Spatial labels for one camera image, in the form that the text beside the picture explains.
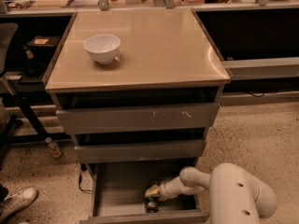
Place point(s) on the small plastic bottle on floor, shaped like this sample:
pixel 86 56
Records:
pixel 53 148

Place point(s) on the green soda can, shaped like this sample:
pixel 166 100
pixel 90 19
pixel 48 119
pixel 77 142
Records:
pixel 151 204

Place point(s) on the middle grey drawer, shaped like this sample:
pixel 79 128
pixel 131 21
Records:
pixel 141 151

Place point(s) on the white ceramic bowl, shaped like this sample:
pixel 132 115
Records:
pixel 103 48

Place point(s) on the black box with label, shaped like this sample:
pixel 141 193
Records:
pixel 44 43

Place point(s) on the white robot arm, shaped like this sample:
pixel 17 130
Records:
pixel 235 195

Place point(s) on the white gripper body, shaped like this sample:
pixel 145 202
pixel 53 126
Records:
pixel 165 189

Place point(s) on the grey drawer cabinet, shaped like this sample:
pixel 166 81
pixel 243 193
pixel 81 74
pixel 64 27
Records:
pixel 165 59

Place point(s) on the open bottom grey drawer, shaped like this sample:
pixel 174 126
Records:
pixel 119 188

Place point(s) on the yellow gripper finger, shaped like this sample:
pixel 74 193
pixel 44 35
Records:
pixel 152 192

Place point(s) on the top grey drawer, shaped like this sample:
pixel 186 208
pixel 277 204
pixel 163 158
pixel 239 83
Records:
pixel 138 118

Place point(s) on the white sneaker lower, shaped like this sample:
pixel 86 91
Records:
pixel 16 203

